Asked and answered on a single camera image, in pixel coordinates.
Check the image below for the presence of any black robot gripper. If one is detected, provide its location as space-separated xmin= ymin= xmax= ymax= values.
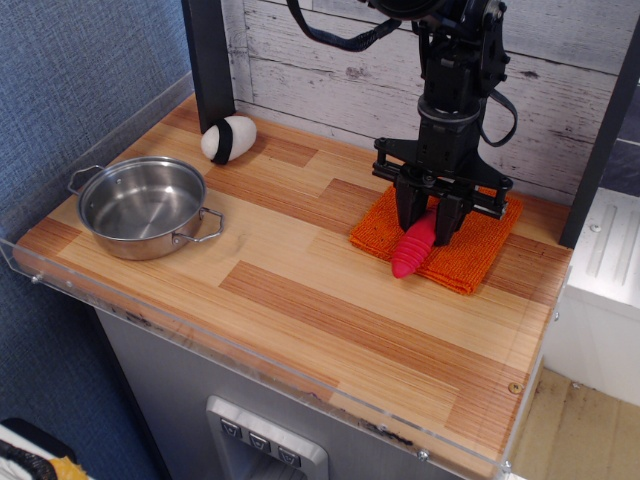
xmin=373 ymin=107 xmax=513 ymax=246

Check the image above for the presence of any red handled metal spoon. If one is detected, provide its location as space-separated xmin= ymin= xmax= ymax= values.
xmin=391 ymin=207 xmax=437 ymax=279

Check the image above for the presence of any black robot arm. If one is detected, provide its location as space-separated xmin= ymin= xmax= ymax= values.
xmin=373 ymin=1 xmax=515 ymax=246

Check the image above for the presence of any orange knitted rag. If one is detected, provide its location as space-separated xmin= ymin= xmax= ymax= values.
xmin=350 ymin=187 xmax=523 ymax=294

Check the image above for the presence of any white toy sink unit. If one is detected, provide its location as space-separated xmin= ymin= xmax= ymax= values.
xmin=542 ymin=188 xmax=639 ymax=405

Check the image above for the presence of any white toy sushi black band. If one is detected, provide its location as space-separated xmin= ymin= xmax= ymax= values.
xmin=201 ymin=116 xmax=257 ymax=165

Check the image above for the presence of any stainless steel pot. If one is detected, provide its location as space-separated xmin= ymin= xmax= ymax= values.
xmin=67 ymin=156 xmax=225 ymax=261

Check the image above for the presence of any silver dispenser button panel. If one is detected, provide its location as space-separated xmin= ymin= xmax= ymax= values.
xmin=206 ymin=395 xmax=330 ymax=479

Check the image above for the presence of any grey toy fridge cabinet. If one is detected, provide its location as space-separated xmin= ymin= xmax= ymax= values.
xmin=97 ymin=311 xmax=455 ymax=479

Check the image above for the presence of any clear acrylic table guard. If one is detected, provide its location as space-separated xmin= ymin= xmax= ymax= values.
xmin=1 ymin=77 xmax=569 ymax=478

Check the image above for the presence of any yellow object at corner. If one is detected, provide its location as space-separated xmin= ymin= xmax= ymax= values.
xmin=49 ymin=457 xmax=91 ymax=480

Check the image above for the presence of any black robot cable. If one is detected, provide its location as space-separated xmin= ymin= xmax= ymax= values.
xmin=285 ymin=0 xmax=404 ymax=54

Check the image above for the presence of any black right vertical post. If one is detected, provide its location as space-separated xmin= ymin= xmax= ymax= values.
xmin=559 ymin=36 xmax=639 ymax=248

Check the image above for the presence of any black vertical post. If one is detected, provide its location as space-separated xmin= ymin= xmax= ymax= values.
xmin=181 ymin=0 xmax=236 ymax=133
xmin=559 ymin=36 xmax=639 ymax=248

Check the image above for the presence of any black left vertical post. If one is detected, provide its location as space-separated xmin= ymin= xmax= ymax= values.
xmin=181 ymin=0 xmax=236 ymax=133

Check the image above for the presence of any black ribbed hose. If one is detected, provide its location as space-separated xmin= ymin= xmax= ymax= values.
xmin=0 ymin=442 xmax=54 ymax=480

